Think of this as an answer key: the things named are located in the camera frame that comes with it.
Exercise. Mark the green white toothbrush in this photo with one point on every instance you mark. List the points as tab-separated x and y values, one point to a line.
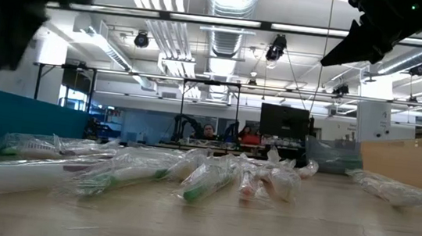
395	192
204	184
186	166
31	148
122	175

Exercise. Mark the black overhead camera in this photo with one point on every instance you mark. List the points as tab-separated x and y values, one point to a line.
277	48

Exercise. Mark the white ceiling conduit pipes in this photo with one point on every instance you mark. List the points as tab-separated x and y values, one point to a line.
172	39

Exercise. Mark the black overhead crossbar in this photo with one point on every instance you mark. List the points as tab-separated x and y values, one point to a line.
225	20

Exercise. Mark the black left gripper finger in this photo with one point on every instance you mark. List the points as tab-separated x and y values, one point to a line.
6	49

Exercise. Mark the black computer monitor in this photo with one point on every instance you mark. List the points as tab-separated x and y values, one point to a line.
283	121

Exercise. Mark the orange translucent plastic bin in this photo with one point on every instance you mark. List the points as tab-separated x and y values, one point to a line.
406	162

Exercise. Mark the person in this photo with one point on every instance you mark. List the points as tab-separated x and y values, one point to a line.
209	131
245	130

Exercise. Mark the black metal rack frame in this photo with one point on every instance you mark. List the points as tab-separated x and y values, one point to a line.
38	80

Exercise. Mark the red storage box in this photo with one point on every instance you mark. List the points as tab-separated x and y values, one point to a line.
251	139

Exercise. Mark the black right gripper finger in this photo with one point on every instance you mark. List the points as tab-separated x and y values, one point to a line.
355	50

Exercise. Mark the white ceiling air duct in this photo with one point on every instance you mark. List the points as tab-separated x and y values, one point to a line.
97	39

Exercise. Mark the teal plastic bin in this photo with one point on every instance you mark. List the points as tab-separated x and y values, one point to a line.
17	125

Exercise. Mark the wooden workstation table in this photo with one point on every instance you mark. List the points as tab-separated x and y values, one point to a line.
204	148

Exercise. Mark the purple white wrapped toothbrush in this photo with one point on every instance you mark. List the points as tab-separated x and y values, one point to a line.
86	146
12	177
144	152

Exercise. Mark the grey plastic bin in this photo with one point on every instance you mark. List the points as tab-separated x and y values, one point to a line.
332	158

